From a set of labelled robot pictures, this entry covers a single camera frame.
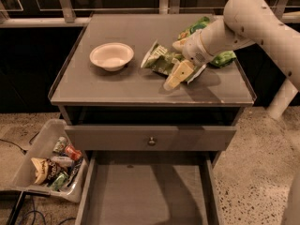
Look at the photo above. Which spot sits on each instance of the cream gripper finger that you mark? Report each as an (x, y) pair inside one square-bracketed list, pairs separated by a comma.
[(180, 45), (180, 72)]

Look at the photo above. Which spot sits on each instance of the green soda can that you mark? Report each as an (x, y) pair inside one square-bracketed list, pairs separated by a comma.
[(60, 145)]

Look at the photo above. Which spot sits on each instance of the grey open middle drawer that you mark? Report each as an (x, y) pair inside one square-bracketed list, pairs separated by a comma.
[(149, 188)]

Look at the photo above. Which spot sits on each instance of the green snack bag with clip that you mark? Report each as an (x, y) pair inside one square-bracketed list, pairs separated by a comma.
[(221, 60)]

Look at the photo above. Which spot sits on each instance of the grey drawer cabinet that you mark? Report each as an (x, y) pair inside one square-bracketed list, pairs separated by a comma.
[(133, 96)]

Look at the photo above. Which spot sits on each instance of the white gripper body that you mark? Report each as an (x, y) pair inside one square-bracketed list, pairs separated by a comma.
[(194, 51)]

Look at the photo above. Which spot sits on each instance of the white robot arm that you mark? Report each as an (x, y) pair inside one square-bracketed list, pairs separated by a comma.
[(257, 178)]

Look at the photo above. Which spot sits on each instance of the dark snack packet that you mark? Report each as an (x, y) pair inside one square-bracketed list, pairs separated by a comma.
[(74, 171)]

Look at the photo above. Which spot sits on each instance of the green jalapeno chip bag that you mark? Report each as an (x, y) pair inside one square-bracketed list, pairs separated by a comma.
[(159, 59)]

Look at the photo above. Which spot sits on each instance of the green can in bin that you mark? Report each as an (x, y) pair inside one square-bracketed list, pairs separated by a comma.
[(59, 181)]

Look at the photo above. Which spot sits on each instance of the clear plastic bottle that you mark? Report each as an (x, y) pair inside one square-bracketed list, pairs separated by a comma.
[(63, 161)]

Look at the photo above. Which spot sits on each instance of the clear plastic storage bin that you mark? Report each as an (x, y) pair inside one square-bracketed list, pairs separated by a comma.
[(24, 178)]

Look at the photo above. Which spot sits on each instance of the grey top drawer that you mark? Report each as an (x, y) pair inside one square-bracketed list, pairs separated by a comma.
[(135, 138)]

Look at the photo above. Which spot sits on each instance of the brown snack bag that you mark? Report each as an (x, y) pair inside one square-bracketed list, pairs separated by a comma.
[(46, 170)]

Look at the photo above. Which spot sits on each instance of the round metal drawer knob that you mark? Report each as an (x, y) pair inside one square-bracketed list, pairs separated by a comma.
[(152, 141)]

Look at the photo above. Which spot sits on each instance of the white paper bowl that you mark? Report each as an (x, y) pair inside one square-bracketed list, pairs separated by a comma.
[(111, 56)]

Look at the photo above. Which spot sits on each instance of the red soda can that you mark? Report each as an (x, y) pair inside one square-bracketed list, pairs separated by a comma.
[(73, 153)]

